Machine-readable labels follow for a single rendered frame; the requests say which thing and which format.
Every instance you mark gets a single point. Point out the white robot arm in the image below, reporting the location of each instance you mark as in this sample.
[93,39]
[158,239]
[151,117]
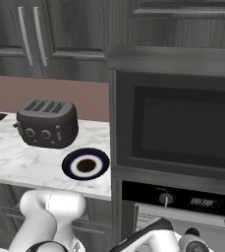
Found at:
[51,210]

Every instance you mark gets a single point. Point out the black oven knob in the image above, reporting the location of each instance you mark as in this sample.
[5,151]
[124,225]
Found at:
[166,199]

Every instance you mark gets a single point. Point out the dark brown four-slot toaster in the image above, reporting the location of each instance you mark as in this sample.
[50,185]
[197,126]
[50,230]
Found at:
[48,129]

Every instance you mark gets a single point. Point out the grey built-in oven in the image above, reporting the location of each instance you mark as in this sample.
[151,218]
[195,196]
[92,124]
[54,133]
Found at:
[143,193]

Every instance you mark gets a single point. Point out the blue and white round plate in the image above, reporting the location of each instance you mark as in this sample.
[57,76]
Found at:
[99,165]

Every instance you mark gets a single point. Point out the grey lower cupboard run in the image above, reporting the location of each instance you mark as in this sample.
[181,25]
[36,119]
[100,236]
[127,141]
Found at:
[97,216]

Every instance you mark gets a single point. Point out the grey tall cabinet frame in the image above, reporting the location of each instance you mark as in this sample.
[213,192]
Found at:
[169,60]

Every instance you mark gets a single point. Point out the dark grey built-in microwave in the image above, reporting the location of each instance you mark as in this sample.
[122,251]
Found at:
[182,131]

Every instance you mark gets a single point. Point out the wide grey wooden cupboard door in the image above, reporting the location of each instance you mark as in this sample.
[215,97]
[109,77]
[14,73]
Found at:
[182,19]

